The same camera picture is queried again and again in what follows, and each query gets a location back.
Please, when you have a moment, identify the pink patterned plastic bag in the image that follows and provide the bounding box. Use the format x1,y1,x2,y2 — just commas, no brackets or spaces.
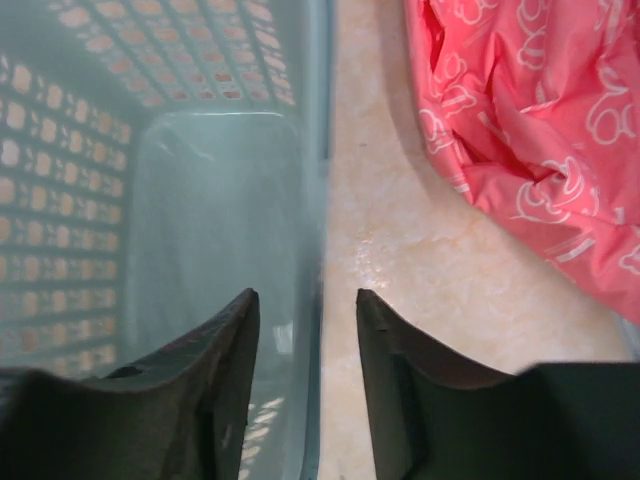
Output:
405,1,639,322

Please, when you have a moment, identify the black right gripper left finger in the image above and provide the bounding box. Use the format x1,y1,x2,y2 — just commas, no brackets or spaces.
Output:
1,289,260,480

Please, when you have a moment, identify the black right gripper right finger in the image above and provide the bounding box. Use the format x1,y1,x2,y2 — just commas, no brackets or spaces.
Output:
356,289,639,479

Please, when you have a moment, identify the large teal perforated basket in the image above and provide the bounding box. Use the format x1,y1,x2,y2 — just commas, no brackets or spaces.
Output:
1,1,334,479

